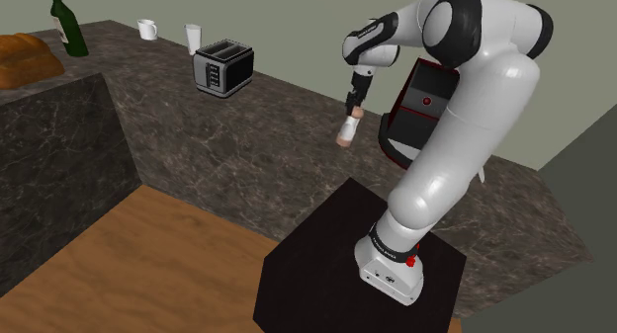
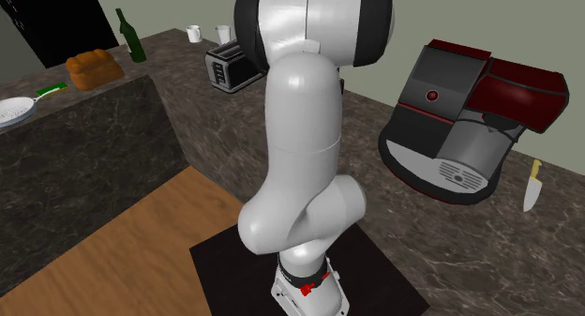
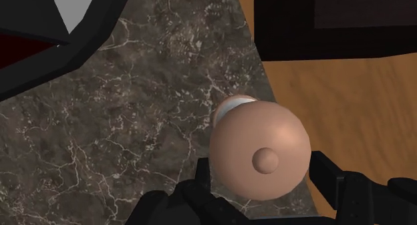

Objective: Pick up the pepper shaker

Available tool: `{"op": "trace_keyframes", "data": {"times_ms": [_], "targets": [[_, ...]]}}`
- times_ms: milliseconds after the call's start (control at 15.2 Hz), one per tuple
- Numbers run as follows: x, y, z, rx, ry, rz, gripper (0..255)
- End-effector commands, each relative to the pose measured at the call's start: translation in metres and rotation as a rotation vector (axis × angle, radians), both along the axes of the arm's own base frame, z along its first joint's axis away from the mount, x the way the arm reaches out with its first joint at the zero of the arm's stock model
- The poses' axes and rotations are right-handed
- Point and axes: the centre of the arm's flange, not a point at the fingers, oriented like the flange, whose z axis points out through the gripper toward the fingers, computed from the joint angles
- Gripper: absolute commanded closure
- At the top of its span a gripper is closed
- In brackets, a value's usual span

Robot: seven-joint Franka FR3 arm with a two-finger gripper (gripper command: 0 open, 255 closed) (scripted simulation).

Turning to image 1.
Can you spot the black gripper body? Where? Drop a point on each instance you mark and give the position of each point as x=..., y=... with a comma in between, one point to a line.
x=359, y=89

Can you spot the white and tan shaker bottle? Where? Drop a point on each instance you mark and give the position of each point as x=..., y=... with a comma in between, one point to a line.
x=348, y=128

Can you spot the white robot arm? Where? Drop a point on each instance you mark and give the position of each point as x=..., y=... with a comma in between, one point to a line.
x=487, y=105

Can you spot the black and red coffee machine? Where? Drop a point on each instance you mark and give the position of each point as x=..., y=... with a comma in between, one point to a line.
x=424, y=110

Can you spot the silver and black toaster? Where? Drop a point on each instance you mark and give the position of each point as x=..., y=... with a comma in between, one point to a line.
x=225, y=68

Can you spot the white tall cup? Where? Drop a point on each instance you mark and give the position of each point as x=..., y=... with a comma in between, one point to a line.
x=193, y=38

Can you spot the black robot stand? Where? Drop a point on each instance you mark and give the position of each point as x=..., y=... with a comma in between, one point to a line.
x=318, y=274

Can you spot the white mug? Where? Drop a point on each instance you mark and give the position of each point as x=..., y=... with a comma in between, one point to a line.
x=147, y=29

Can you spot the dark green wine bottle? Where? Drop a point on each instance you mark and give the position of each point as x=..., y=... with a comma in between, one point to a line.
x=69, y=28

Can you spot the brown bread loaf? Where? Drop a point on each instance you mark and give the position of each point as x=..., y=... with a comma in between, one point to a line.
x=24, y=60

